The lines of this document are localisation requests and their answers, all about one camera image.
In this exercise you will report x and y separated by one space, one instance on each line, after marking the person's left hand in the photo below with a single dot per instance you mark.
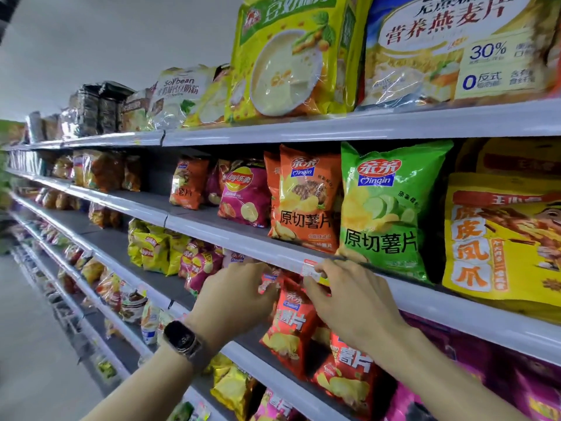
236 302

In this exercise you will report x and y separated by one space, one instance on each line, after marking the person's right hand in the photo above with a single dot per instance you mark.
359 311

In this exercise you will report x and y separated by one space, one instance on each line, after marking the white Qinqin chip bag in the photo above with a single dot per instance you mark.
236 257

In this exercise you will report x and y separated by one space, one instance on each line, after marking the red yellow chips snack bag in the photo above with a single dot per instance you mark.
289 328
350 381

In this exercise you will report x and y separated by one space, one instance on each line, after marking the white blue orange snack bag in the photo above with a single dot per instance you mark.
150 324

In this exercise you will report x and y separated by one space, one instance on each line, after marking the large green chips snack bag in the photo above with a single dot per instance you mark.
385 214

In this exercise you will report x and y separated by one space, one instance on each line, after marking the white cookie print snack bag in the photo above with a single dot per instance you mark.
133 306

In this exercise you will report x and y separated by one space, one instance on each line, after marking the small yellow green snack bag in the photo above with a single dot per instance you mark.
182 412

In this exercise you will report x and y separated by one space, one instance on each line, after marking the yellow orange white snack bag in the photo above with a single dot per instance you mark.
513 155
504 249

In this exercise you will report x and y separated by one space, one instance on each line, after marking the clear bag of orange snacks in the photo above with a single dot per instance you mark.
62 167
131 173
98 170

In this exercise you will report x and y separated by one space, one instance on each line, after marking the grey store shelving unit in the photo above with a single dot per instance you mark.
350 124

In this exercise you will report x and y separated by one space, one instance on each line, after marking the person's left forearm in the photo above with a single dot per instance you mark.
140 390

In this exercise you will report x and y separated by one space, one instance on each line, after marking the person's right forearm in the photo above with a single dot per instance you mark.
447 381

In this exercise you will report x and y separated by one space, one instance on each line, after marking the smartwatch with grey band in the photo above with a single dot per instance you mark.
184 339

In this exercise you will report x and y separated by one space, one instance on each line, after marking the red yellow price tag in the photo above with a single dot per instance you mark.
307 268

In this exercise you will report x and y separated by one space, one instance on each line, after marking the tray of green packs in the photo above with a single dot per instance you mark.
106 369

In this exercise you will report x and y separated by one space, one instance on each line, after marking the white bowl print bag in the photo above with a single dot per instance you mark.
175 96

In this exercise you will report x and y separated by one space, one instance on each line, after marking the pale brown bag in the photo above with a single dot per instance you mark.
136 109

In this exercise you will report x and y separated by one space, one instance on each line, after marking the stack of dark wrapped packs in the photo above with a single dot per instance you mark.
96 109

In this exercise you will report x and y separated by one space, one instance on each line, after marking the row of pale blue packs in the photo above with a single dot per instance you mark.
28 163

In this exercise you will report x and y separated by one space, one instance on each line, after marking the row of clear wrapped packs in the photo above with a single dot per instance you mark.
44 127

